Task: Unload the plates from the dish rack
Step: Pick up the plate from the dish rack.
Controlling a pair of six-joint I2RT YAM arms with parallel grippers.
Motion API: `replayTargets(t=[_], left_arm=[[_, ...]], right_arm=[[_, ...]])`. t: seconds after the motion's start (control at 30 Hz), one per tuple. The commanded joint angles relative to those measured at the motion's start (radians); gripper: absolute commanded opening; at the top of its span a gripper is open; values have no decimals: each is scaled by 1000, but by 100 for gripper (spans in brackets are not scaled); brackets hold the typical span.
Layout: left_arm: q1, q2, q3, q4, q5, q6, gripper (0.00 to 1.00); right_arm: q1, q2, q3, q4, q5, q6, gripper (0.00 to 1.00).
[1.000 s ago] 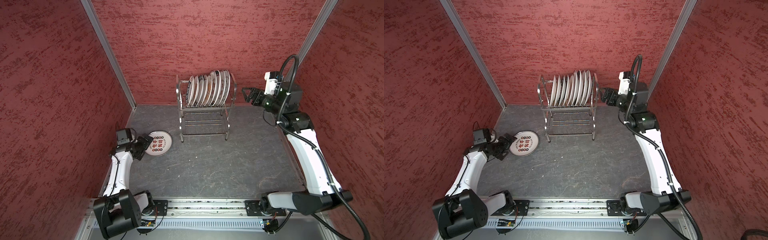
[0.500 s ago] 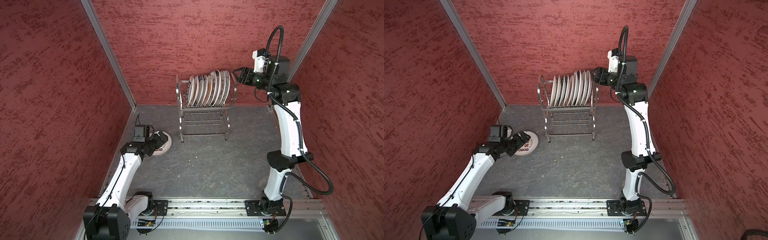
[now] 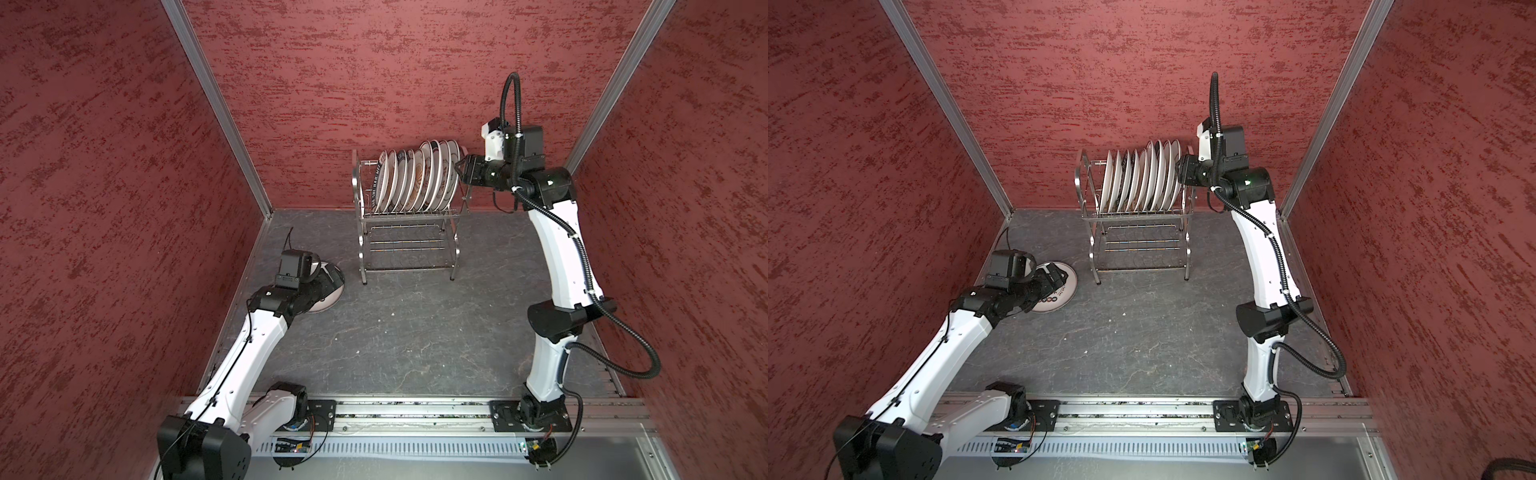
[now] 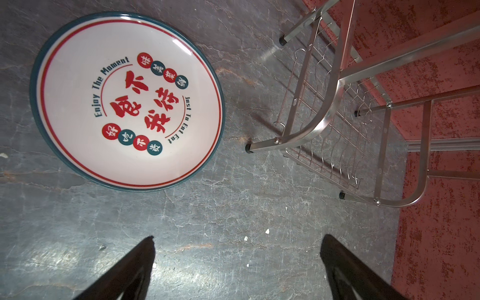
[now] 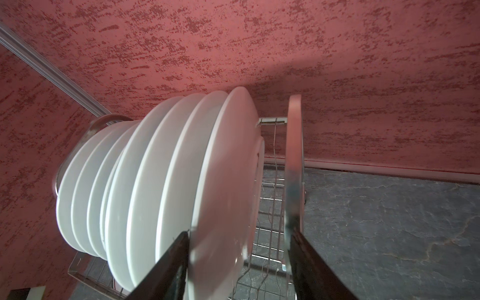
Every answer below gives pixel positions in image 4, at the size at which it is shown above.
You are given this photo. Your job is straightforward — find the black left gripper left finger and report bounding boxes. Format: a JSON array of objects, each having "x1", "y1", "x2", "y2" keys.
[{"x1": 76, "y1": 236, "x2": 156, "y2": 300}]

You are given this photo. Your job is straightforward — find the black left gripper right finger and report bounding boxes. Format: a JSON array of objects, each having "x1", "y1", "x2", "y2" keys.
[{"x1": 320, "y1": 234, "x2": 405, "y2": 300}]

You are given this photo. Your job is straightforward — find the stainless steel dish rack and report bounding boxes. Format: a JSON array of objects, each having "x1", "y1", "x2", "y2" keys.
[{"x1": 245, "y1": 1, "x2": 480, "y2": 208}]

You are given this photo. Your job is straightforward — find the white plate red characters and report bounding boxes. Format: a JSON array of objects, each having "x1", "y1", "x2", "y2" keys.
[{"x1": 29, "y1": 12, "x2": 225, "y2": 191}]

